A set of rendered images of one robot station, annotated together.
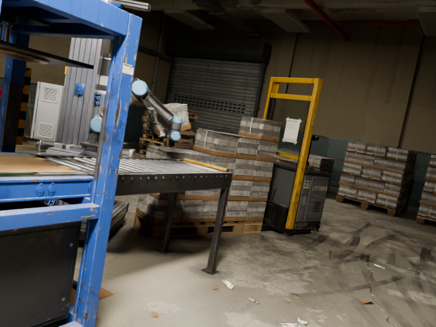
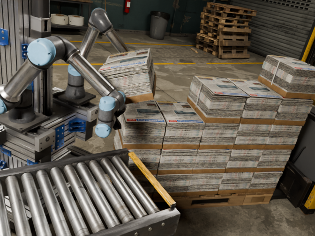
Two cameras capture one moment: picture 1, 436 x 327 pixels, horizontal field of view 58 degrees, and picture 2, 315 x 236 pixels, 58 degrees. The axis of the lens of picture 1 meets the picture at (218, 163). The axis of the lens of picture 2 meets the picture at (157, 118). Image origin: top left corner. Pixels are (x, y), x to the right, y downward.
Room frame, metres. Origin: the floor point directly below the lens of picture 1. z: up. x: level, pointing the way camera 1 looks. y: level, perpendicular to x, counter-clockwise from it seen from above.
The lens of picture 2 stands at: (2.07, -0.30, 1.71)
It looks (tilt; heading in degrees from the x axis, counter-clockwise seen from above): 26 degrees down; 21
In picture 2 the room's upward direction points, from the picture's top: 11 degrees clockwise
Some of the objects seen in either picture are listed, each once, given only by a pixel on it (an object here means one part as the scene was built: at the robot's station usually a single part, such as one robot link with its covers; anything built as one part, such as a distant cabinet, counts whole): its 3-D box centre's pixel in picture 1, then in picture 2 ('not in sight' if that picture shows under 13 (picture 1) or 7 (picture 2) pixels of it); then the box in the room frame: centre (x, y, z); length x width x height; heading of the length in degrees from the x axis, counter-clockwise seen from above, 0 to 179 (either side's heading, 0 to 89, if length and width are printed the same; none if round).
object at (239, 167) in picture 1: (197, 191); (185, 155); (4.08, 0.16, 0.42); 1.17 x 0.39 x 0.83; 130
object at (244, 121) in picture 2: (235, 154); (244, 110); (4.36, -0.17, 0.86); 0.38 x 0.29 x 0.04; 41
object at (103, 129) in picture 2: (174, 135); (104, 126); (3.16, 0.38, 1.00); 0.11 x 0.08 x 0.09; 22
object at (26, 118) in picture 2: (98, 138); (21, 110); (3.18, 0.98, 0.87); 0.15 x 0.15 x 0.10
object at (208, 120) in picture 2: (214, 151); (212, 108); (4.17, 0.06, 0.86); 0.38 x 0.29 x 0.04; 41
